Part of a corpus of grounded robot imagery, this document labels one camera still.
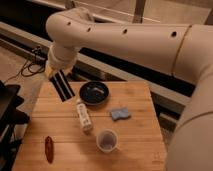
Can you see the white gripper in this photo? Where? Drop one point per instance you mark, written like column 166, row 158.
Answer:
column 61, row 58

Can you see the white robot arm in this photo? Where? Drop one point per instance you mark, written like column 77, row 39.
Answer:
column 184, row 51

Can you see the dark blue ceramic bowl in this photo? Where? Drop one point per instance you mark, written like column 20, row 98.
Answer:
column 93, row 93

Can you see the translucent ceramic cup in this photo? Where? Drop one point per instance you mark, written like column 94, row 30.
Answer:
column 106, row 141

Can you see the black chair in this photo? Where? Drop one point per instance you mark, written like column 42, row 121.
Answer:
column 10, row 116

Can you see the wooden cutting board table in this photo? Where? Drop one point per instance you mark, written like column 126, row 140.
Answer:
column 140, row 144

